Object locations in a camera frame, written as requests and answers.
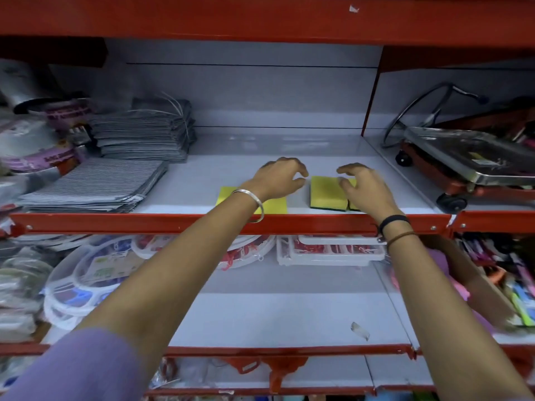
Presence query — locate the purple sleeve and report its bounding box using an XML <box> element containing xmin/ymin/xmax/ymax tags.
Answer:
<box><xmin>0</xmin><ymin>327</ymin><xmax>148</xmax><ymax>401</ymax></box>

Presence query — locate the person's right hand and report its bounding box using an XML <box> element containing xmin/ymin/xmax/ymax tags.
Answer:
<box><xmin>336</xmin><ymin>163</ymin><xmax>404</xmax><ymax>225</ymax></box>

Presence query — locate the brown thread wrist band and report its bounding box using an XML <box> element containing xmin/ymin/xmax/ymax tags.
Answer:
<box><xmin>386</xmin><ymin>231</ymin><xmax>419</xmax><ymax>248</ymax></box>

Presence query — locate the low stack of striped cloths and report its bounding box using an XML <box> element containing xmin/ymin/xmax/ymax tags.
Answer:
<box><xmin>18</xmin><ymin>158</ymin><xmax>169</xmax><ymax>214</ymax></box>

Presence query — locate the black wrist band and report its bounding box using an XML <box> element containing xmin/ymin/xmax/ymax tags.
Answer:
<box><xmin>377</xmin><ymin>214</ymin><xmax>411</xmax><ymax>238</ymax></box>

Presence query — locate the person's left forearm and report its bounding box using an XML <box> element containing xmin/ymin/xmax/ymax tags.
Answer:
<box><xmin>77</xmin><ymin>189</ymin><xmax>266</xmax><ymax>372</ymax></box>

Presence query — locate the person's left hand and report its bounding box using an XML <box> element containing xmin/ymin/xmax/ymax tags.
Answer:
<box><xmin>249</xmin><ymin>157</ymin><xmax>309</xmax><ymax>202</ymax></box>

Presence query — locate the foil pack with purple label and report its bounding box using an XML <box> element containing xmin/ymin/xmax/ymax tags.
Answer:
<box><xmin>42</xmin><ymin>98</ymin><xmax>93</xmax><ymax>131</ymax></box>

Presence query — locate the red steel hand trolley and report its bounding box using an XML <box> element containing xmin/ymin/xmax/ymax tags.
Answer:
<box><xmin>381</xmin><ymin>82</ymin><xmax>535</xmax><ymax>214</ymax></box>

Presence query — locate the round hanger with red clips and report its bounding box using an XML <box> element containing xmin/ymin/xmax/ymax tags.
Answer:
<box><xmin>131</xmin><ymin>234</ymin><xmax>277</xmax><ymax>271</ymax></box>

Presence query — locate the silver bangle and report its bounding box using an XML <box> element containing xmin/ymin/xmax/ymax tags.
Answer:
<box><xmin>232</xmin><ymin>189</ymin><xmax>265</xmax><ymax>224</ymax></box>

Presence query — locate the pile of colourful packets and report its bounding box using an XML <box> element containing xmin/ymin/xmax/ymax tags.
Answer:
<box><xmin>456</xmin><ymin>233</ymin><xmax>535</xmax><ymax>329</ymax></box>

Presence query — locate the silver foil packet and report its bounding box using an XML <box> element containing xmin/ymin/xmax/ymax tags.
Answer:
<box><xmin>0</xmin><ymin>58</ymin><xmax>64</xmax><ymax>116</ymax></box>

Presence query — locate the red metal shelf rack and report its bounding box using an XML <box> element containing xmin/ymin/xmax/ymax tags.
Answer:
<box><xmin>0</xmin><ymin>0</ymin><xmax>535</xmax><ymax>401</ymax></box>

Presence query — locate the person's right forearm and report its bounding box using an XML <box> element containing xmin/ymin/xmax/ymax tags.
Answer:
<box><xmin>378</xmin><ymin>216</ymin><xmax>535</xmax><ymax>401</ymax></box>

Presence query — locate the rectangular white clip hanger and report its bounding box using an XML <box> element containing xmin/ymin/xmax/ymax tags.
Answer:
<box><xmin>276</xmin><ymin>234</ymin><xmax>386</xmax><ymax>267</ymax></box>

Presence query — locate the yellow green scrub sponge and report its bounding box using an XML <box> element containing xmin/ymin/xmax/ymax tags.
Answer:
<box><xmin>310</xmin><ymin>176</ymin><xmax>350</xmax><ymax>212</ymax></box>
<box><xmin>348</xmin><ymin>178</ymin><xmax>363</xmax><ymax>212</ymax></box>

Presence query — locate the flat yellow sponge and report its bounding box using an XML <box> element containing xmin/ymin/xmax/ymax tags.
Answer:
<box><xmin>216</xmin><ymin>186</ymin><xmax>288</xmax><ymax>215</ymax></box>

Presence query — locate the pile of clear plastic packets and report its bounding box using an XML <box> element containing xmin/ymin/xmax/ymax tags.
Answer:
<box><xmin>0</xmin><ymin>236</ymin><xmax>61</xmax><ymax>344</ymax></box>

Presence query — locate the large foil pack purple label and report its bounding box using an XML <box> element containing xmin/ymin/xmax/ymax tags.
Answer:
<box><xmin>0</xmin><ymin>120</ymin><xmax>82</xmax><ymax>175</ymax></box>

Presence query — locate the round white clip hanger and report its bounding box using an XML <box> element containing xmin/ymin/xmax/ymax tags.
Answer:
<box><xmin>43</xmin><ymin>235</ymin><xmax>145</xmax><ymax>330</ymax></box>

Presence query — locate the tall stack of grey cloths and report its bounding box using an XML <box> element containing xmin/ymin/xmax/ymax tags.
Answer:
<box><xmin>89</xmin><ymin>97</ymin><xmax>197</xmax><ymax>163</ymax></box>

